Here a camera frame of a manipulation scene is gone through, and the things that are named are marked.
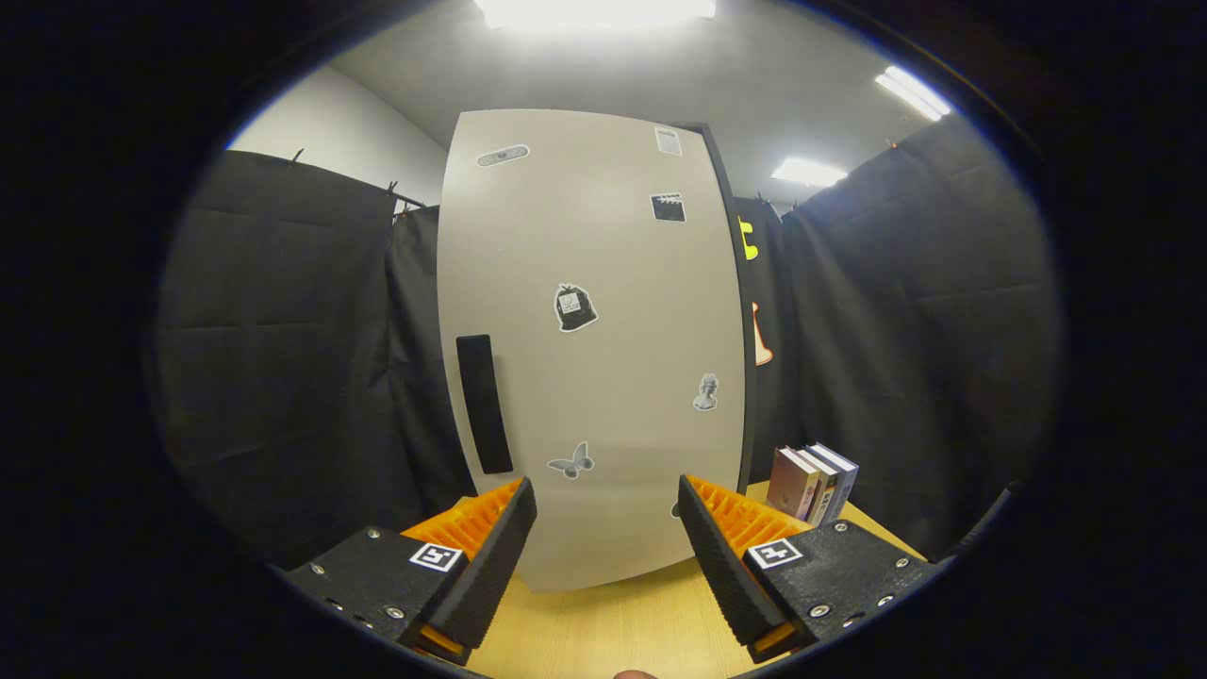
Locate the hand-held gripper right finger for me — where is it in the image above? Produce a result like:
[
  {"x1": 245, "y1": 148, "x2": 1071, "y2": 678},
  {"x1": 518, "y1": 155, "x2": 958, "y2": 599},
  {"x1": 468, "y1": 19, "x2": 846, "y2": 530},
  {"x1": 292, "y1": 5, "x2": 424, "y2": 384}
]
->
[{"x1": 677, "y1": 473, "x2": 944, "y2": 664}]

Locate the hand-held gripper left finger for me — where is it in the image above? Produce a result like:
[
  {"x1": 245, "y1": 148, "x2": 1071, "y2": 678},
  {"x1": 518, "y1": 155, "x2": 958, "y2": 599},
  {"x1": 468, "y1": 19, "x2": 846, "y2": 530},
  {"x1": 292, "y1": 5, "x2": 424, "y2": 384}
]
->
[{"x1": 283, "y1": 476, "x2": 538, "y2": 666}]

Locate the black door handle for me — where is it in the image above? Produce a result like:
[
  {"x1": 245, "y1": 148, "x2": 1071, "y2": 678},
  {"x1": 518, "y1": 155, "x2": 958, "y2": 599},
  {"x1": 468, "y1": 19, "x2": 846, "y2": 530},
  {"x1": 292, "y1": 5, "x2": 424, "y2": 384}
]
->
[{"x1": 455, "y1": 334, "x2": 515, "y2": 475}]

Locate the book with pink cover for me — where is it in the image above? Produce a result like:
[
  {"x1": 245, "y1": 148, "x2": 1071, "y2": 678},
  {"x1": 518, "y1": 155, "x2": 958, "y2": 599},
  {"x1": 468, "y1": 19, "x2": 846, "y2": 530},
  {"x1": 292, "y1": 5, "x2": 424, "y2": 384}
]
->
[{"x1": 766, "y1": 447, "x2": 819, "y2": 520}]

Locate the book with grey cover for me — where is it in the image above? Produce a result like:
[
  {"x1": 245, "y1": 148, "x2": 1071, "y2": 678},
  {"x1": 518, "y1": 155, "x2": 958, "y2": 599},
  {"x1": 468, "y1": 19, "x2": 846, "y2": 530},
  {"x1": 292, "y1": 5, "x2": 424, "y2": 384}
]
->
[{"x1": 797, "y1": 446, "x2": 838, "y2": 525}]

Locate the book with dark blue cover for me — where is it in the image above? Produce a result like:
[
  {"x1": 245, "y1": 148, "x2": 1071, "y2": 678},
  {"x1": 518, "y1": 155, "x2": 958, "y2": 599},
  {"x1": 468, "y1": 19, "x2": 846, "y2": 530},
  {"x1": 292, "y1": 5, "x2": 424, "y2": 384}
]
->
[{"x1": 811, "y1": 442, "x2": 861, "y2": 527}]

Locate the black backdrop cloth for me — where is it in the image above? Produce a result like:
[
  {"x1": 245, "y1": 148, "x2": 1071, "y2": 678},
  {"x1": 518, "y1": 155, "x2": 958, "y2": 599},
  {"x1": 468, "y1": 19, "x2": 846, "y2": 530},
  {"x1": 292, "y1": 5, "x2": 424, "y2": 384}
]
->
[
  {"x1": 156, "y1": 149, "x2": 477, "y2": 571},
  {"x1": 736, "y1": 113, "x2": 1066, "y2": 557}
]

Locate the small ceiling light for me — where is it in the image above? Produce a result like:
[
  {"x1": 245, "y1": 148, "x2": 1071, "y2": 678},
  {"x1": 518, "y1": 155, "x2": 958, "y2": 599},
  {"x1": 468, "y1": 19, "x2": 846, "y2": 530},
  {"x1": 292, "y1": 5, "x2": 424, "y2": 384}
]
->
[{"x1": 770, "y1": 157, "x2": 850, "y2": 188}]

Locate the long ceiling light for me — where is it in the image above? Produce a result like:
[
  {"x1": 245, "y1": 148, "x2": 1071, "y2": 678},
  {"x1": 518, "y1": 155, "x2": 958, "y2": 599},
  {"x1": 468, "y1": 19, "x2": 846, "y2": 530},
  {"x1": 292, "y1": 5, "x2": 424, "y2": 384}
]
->
[{"x1": 874, "y1": 64, "x2": 953, "y2": 122}]

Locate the large ceiling light panel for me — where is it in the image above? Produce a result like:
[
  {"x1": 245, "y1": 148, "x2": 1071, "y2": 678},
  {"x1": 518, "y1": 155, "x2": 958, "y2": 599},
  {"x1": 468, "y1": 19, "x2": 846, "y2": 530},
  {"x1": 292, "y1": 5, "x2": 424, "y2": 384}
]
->
[{"x1": 474, "y1": 0, "x2": 718, "y2": 31}]

